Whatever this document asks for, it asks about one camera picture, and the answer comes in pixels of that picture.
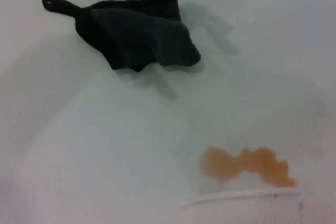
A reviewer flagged orange brown liquid stain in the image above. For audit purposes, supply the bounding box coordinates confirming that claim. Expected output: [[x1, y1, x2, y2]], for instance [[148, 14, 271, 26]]
[[201, 146, 298, 188]]

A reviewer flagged dark blue rag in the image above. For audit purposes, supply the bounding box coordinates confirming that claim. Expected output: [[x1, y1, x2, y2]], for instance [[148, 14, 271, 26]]
[[41, 0, 203, 73]]

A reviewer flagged white paper cup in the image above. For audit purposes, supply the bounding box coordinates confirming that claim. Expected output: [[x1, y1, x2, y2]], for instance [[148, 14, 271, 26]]
[[180, 188, 305, 224]]

